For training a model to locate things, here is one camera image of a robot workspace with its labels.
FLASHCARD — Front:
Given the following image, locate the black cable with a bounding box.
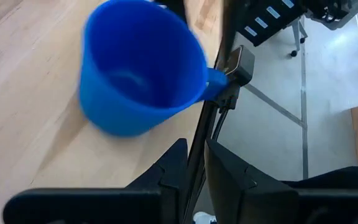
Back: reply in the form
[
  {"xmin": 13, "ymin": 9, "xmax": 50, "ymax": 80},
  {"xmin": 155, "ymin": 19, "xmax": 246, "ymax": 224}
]
[{"xmin": 211, "ymin": 107, "xmax": 230, "ymax": 141}]

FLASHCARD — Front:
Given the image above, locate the grey wheeled cart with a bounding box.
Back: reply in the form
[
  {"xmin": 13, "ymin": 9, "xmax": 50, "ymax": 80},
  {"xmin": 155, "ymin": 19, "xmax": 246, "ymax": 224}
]
[{"xmin": 290, "ymin": 0, "xmax": 358, "ymax": 58}]

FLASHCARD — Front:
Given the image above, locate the black metal rig frame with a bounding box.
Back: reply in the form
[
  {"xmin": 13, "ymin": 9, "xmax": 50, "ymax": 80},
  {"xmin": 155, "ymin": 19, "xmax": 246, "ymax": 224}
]
[{"xmin": 181, "ymin": 0, "xmax": 242, "ymax": 224}]

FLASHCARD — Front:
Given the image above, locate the black box on frame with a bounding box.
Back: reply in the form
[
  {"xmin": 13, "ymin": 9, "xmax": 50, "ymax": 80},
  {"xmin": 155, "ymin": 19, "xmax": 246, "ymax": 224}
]
[{"xmin": 216, "ymin": 45, "xmax": 256, "ymax": 110}]

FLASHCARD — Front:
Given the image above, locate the blue plastic cup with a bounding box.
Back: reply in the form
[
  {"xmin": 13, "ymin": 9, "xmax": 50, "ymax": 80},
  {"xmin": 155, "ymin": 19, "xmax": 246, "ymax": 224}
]
[{"xmin": 78, "ymin": 0, "xmax": 229, "ymax": 138}]

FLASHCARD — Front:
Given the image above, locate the black cabinet with white labels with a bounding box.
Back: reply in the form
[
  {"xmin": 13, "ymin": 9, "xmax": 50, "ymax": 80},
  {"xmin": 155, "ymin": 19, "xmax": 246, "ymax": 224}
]
[{"xmin": 236, "ymin": 0, "xmax": 307, "ymax": 47}]

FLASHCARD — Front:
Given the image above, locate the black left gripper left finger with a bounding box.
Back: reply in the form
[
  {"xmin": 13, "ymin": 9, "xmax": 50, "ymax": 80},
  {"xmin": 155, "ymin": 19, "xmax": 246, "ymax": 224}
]
[{"xmin": 126, "ymin": 139, "xmax": 188, "ymax": 224}]

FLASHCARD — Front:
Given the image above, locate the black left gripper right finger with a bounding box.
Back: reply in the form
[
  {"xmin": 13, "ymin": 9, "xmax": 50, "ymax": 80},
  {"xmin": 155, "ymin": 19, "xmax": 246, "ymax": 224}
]
[{"xmin": 204, "ymin": 139, "xmax": 300, "ymax": 224}]

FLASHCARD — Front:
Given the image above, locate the person's white shoe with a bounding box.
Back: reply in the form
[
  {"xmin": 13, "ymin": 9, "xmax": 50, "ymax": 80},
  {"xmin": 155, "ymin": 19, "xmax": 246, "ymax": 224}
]
[{"xmin": 193, "ymin": 211, "xmax": 218, "ymax": 224}]

